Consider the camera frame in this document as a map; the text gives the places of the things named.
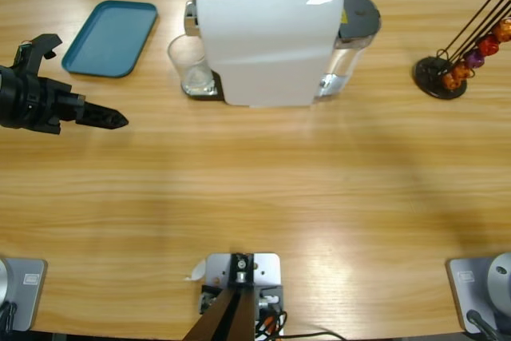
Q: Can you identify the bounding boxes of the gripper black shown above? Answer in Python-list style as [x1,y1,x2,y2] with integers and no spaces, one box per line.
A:
[0,65,129,136]

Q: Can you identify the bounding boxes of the clear glass cup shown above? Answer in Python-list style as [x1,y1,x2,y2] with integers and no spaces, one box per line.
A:
[166,33,216,97]

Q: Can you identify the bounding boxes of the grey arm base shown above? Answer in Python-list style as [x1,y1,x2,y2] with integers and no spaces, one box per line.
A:
[446,252,511,335]
[0,257,48,333]

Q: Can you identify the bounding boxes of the white coffee machine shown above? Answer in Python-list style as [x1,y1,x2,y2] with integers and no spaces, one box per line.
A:
[181,0,345,109]

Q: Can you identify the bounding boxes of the orange coffee capsule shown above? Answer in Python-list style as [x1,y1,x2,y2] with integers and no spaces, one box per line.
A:
[491,18,511,43]
[442,73,461,92]
[450,61,473,81]

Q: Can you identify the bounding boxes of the purple coffee capsule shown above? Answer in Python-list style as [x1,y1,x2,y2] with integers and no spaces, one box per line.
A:
[465,49,485,69]

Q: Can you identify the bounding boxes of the clear water tank grey lid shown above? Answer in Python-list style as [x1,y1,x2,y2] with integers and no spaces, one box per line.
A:
[327,0,382,78]

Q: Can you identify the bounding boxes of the teal plastic tray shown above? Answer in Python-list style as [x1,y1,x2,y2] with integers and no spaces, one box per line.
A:
[61,0,159,80]

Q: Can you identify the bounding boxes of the black capsule stand with rods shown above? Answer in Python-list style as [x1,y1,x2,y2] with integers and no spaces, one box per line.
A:
[413,0,511,101]

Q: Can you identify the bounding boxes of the white tape tab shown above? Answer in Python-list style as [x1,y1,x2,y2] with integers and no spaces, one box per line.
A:
[183,259,208,282]

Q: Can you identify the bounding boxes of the black base cable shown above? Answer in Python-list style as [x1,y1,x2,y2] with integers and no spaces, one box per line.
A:
[0,301,18,334]
[465,308,500,341]

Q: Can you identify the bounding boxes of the white mount block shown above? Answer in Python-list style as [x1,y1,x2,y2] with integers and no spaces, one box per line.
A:
[199,252,285,338]

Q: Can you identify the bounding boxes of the dark mount post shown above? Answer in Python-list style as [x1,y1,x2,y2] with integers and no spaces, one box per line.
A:
[183,252,256,341]

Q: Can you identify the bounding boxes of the tangled black cable bundle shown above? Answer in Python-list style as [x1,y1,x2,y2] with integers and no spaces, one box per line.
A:
[254,307,289,341]

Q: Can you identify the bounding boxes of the long black cable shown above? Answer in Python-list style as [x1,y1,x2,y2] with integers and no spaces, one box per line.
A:
[285,330,345,339]

